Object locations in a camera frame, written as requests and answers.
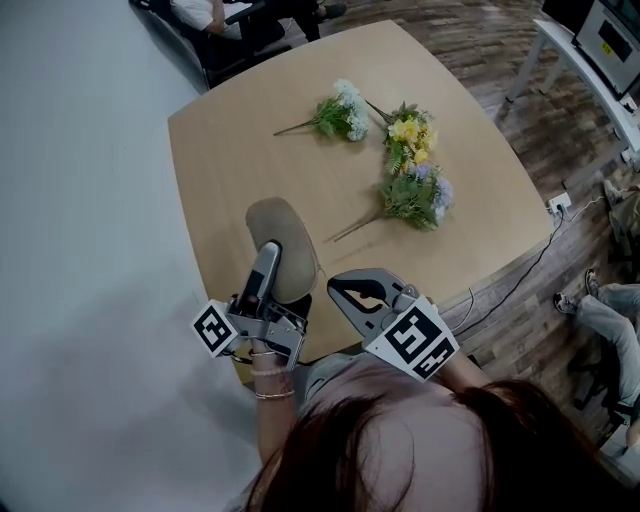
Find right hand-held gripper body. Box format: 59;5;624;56
359;284;462;384

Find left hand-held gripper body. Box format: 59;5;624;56
189;293;309;372

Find person's right forearm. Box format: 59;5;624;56
439;349;494;396

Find person's left forearm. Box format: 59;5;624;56
248;344;301;469

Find person's light shirt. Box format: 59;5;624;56
297;352;451;416

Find purple artificial flower bouquet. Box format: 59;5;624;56
324;164;455;244

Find yellow artificial flower bouquet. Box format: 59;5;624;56
364;99;439;176

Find white artificial flower bouquet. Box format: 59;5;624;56
273;78;370;143

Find black office chair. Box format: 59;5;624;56
128;0;294;92

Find long white desk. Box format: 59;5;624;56
504;18;640;166

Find black screen panel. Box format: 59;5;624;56
542;0;594;21

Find white framed monitor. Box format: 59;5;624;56
571;0;640;100

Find white cable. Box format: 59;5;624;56
452;287;476;331

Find black cable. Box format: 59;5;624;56
439;212;567;314

